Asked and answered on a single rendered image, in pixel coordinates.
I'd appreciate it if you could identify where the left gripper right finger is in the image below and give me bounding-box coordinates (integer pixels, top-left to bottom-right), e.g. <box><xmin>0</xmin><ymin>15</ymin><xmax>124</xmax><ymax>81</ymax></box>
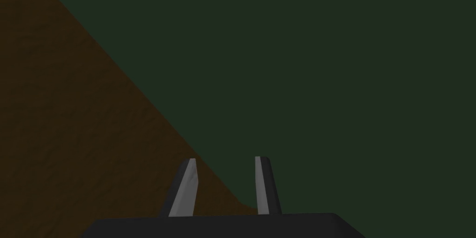
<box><xmin>254</xmin><ymin>156</ymin><xmax>283</xmax><ymax>216</ymax></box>

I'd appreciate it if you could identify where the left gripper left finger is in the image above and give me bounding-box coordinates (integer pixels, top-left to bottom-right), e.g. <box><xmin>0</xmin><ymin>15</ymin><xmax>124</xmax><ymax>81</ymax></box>
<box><xmin>159</xmin><ymin>158</ymin><xmax>199</xmax><ymax>218</ymax></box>

